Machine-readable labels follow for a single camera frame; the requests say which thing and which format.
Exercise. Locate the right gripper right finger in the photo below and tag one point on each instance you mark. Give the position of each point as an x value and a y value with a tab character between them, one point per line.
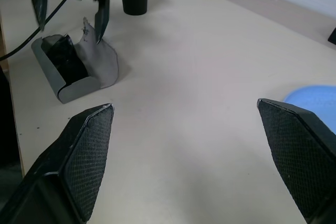
302	161

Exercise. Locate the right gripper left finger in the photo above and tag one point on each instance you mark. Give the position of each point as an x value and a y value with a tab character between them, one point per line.
78	161

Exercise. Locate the black sunglasses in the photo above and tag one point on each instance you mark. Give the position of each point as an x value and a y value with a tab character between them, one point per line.
65	61

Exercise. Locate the grey glasses case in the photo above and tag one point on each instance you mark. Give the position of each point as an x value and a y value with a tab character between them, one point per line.
105	61

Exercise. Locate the light blue plate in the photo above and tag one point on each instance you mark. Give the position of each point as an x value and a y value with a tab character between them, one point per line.
315	98

